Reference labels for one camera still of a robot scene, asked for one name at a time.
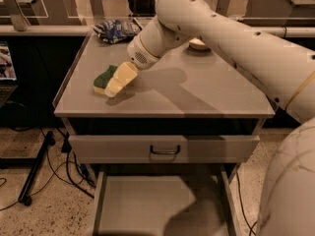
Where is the closed grey top drawer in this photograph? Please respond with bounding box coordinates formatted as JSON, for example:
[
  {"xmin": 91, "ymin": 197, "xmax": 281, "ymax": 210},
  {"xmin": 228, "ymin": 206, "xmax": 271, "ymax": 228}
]
[{"xmin": 69, "ymin": 135, "xmax": 260, "ymax": 164}]

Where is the grey drawer cabinet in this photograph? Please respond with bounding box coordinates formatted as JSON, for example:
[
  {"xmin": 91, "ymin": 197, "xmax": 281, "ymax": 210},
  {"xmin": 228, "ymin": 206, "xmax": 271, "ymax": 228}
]
[{"xmin": 52, "ymin": 17, "xmax": 277, "ymax": 236}]

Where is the white bowl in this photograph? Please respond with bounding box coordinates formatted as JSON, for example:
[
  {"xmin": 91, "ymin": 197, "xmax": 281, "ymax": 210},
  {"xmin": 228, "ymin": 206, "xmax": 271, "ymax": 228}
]
[{"xmin": 189, "ymin": 38, "xmax": 210, "ymax": 51}]

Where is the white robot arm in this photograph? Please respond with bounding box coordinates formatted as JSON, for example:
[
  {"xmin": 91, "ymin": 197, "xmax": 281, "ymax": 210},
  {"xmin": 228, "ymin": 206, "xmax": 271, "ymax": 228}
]
[{"xmin": 105, "ymin": 0, "xmax": 315, "ymax": 236}]

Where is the laptop at left edge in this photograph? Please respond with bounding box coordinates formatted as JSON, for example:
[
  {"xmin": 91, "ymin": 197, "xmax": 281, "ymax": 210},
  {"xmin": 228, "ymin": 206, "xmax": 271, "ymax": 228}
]
[{"xmin": 0, "ymin": 41, "xmax": 18, "ymax": 107}]

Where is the open grey middle drawer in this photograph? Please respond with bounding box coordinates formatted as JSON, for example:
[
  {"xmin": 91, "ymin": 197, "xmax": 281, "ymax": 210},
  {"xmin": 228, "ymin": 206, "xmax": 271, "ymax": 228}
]
[{"xmin": 87, "ymin": 164, "xmax": 241, "ymax": 236}]

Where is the black stand leg with wheels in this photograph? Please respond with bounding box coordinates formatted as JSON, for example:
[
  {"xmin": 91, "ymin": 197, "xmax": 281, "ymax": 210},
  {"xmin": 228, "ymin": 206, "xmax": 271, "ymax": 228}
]
[{"xmin": 18, "ymin": 131, "xmax": 55, "ymax": 207}]

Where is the blue chip bag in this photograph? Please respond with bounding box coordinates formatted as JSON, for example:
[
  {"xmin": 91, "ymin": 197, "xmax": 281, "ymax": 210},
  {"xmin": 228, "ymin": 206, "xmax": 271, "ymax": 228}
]
[{"xmin": 93, "ymin": 19, "xmax": 141, "ymax": 44}]

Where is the green and yellow sponge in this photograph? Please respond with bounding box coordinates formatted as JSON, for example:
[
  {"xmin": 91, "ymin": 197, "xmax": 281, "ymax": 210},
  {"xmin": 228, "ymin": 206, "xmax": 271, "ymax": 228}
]
[{"xmin": 94, "ymin": 65, "xmax": 117, "ymax": 94}]

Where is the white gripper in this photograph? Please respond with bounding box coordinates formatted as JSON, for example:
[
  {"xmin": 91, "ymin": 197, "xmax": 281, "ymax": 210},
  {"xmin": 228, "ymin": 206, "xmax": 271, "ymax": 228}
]
[{"xmin": 104, "ymin": 33, "xmax": 161, "ymax": 97}]

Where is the black floor cable right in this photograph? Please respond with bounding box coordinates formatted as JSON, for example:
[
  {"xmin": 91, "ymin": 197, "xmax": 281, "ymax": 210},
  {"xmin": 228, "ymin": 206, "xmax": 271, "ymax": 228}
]
[{"xmin": 235, "ymin": 172, "xmax": 259, "ymax": 236}]

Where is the clear acrylic barrier panel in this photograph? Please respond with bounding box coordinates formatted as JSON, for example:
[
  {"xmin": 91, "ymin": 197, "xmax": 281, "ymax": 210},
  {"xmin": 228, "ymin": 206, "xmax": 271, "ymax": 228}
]
[{"xmin": 0, "ymin": 0, "xmax": 95, "ymax": 35}]

